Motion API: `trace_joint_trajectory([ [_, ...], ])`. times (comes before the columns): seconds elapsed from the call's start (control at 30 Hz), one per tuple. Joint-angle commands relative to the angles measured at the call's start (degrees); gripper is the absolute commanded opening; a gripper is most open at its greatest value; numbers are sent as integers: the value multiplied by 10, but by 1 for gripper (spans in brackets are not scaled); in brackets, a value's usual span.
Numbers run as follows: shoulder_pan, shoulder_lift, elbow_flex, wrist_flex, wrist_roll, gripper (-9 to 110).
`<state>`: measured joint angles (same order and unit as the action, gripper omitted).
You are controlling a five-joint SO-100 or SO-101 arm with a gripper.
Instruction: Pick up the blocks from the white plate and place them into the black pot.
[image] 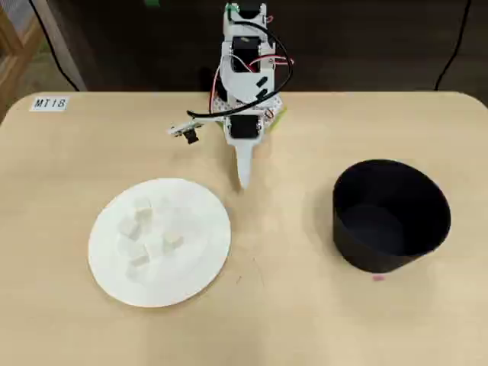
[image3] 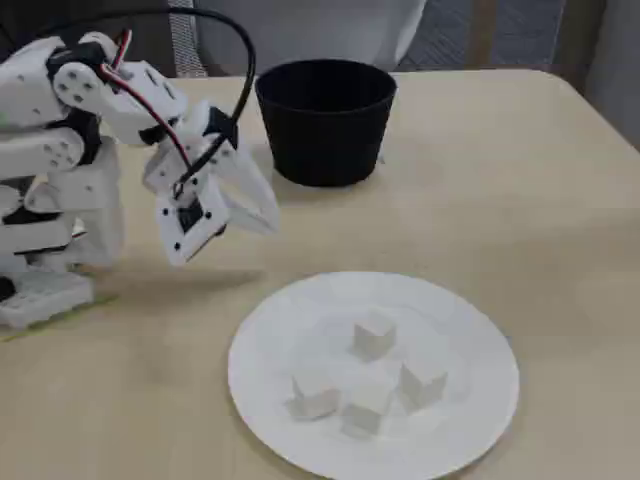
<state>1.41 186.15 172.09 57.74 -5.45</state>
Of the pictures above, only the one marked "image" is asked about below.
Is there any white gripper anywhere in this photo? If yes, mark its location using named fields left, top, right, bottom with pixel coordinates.
left=223, top=70, right=276, bottom=191

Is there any white cube block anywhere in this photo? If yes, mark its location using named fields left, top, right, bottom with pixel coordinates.
left=128, top=243, right=162, bottom=268
left=162, top=231, right=185, bottom=252
left=132, top=196, right=155, bottom=226
left=120, top=221, right=143, bottom=241

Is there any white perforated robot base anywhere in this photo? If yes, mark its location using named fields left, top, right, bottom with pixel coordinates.
left=211, top=95, right=285, bottom=133

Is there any white paper plate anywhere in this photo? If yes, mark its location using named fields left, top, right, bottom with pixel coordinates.
left=87, top=177, right=233, bottom=308

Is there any black pot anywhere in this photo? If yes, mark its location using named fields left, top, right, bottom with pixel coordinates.
left=331, top=159, right=453, bottom=275

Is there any white MT18 label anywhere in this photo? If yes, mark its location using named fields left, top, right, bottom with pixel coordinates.
left=29, top=95, right=69, bottom=112

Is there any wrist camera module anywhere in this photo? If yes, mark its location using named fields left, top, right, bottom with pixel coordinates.
left=167, top=120, right=203, bottom=145

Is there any thin black background cable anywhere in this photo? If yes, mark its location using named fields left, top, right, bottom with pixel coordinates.
left=433, top=0, right=474, bottom=92
left=30, top=0, right=81, bottom=92

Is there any grey slanted post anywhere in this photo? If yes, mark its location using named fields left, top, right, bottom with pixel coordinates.
left=36, top=0, right=88, bottom=92

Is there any wooden frame partition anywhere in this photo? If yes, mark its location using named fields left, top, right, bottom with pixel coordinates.
left=0, top=0, right=43, bottom=123

